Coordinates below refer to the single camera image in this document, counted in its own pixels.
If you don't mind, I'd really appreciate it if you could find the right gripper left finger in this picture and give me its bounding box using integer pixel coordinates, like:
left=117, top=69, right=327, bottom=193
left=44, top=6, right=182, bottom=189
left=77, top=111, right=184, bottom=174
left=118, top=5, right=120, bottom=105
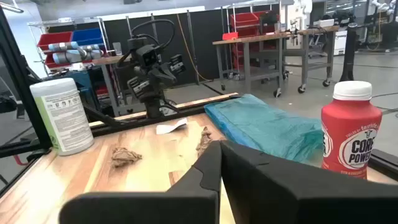
left=58, top=140, right=222, bottom=224

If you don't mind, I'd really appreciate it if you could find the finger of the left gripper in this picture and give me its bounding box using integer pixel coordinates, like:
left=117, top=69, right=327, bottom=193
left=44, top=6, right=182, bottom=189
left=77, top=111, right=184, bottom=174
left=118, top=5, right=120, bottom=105
left=150, top=69, right=168, bottom=91
left=159, top=63, right=178, bottom=83

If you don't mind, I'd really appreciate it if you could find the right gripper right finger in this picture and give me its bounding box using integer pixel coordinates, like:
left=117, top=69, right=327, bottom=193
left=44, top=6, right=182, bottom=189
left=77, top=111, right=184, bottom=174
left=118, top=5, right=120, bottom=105
left=220, top=140, right=398, bottom=224

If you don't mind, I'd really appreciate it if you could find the white paper scrap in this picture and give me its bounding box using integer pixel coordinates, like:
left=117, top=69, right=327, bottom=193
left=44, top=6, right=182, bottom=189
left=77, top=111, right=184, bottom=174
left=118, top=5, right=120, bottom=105
left=155, top=117, right=189, bottom=135

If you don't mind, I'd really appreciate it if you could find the large brown paper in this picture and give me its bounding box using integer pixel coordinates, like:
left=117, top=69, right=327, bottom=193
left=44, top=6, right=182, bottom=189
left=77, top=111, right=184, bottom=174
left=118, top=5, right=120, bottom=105
left=111, top=147, right=143, bottom=168

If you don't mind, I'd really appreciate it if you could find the small brown paper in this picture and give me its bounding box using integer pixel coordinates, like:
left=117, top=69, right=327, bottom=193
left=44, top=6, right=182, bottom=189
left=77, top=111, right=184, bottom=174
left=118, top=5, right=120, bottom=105
left=195, top=126, right=214, bottom=158

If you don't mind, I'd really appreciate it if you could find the teal plastic trash bag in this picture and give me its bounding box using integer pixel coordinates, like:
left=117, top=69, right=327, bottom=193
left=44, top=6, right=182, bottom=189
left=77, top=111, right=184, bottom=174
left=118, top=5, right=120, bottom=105
left=204, top=94, right=324, bottom=163

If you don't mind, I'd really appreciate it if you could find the red Core Power bottle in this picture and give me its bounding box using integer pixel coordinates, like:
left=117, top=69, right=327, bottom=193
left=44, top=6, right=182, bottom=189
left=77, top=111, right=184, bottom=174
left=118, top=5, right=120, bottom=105
left=320, top=80, right=383, bottom=180

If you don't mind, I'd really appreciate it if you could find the blue plastic storage bin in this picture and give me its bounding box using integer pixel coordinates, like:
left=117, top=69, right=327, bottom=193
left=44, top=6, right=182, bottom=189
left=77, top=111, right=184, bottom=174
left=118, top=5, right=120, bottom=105
left=71, top=27, right=105, bottom=47

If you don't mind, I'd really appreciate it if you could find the white disinfecting wipes canister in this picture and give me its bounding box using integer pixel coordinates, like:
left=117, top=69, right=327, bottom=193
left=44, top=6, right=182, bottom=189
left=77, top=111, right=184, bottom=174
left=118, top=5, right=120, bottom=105
left=29, top=77, right=95, bottom=156

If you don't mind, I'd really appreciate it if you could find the wooden-top metal workbench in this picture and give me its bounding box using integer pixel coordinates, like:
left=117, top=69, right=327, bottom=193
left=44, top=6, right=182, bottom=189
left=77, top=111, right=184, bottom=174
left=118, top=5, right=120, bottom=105
left=284, top=25, right=340, bottom=94
left=213, top=32, right=293, bottom=99

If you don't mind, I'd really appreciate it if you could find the red plastic storage bin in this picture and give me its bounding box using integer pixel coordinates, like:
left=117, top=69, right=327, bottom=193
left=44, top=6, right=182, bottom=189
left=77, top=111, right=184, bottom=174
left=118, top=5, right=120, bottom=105
left=229, top=12, right=261, bottom=28
left=37, top=30, right=73, bottom=51

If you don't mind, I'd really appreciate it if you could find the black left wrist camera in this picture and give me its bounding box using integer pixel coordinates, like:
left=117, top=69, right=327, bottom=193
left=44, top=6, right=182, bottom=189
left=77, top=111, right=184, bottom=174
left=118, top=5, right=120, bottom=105
left=135, top=44, right=161, bottom=68

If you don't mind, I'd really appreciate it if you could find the yellow cable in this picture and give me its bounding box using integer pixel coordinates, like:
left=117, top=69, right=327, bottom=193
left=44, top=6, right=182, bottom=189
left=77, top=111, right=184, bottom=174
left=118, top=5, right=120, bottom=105
left=176, top=14, right=203, bottom=82

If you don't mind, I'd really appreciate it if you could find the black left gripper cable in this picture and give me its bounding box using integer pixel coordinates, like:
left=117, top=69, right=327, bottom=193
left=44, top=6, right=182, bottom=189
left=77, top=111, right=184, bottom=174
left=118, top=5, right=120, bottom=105
left=130, top=19, right=175, bottom=47

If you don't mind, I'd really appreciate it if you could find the black partition wall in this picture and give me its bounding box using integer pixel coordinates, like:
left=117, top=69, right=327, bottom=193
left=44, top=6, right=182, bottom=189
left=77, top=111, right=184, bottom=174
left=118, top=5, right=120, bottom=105
left=48, top=4, right=280, bottom=91

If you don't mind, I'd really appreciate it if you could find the black stand post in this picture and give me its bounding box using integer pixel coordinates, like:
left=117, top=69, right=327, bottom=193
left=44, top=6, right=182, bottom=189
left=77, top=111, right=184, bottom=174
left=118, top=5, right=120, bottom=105
left=339, top=22, right=359, bottom=83

